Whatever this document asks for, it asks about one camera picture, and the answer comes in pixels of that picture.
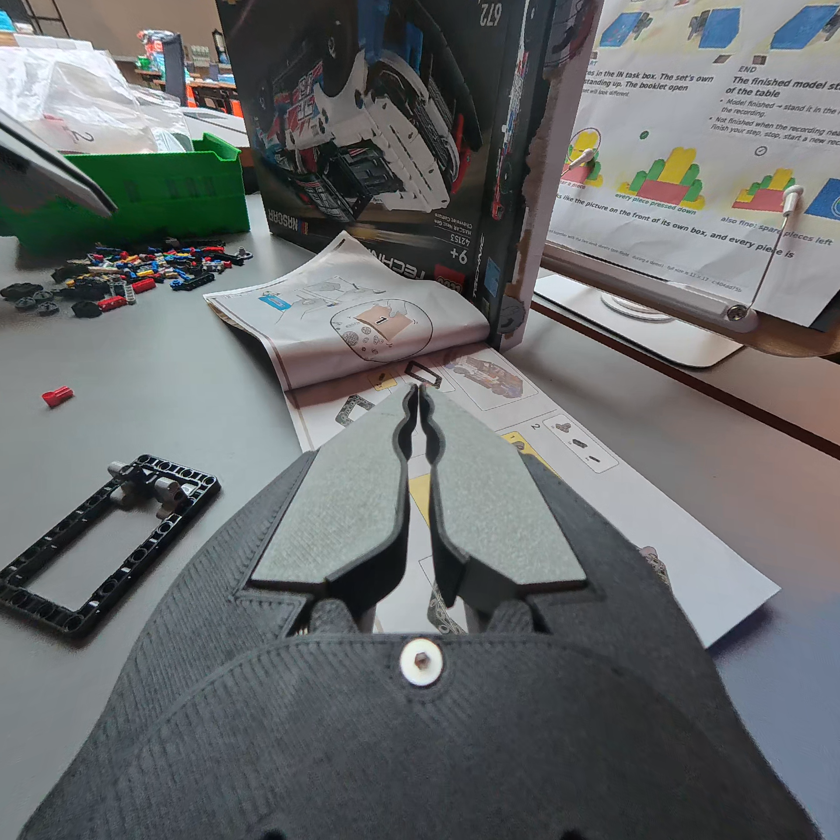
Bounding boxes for printed instruction sheet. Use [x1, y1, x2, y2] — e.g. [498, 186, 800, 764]
[548, 0, 840, 329]

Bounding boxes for green plastic bin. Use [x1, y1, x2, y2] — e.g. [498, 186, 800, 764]
[0, 133, 252, 257]

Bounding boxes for background storage shelves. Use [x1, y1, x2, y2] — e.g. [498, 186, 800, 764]
[134, 29, 249, 109]

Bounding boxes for black rectangular lego frame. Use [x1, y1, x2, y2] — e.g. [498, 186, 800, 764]
[0, 454, 221, 636]

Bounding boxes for lego set cardboard box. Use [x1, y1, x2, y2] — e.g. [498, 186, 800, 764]
[215, 0, 605, 352]

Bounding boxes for document holder stand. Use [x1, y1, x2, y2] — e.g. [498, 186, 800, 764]
[532, 246, 840, 368]

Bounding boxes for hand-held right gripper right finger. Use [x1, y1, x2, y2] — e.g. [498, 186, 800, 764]
[419, 385, 588, 609]

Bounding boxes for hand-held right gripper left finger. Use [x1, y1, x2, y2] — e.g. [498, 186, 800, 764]
[249, 382, 420, 622]

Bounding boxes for lego instruction booklet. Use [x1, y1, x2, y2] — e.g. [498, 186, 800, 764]
[203, 230, 778, 651]

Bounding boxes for pile of lego pieces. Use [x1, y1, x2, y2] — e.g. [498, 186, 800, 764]
[0, 238, 256, 319]

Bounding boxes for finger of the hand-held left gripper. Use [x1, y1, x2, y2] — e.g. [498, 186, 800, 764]
[0, 108, 120, 219]

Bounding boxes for clear plastic bag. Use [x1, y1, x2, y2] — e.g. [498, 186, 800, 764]
[0, 49, 194, 155]

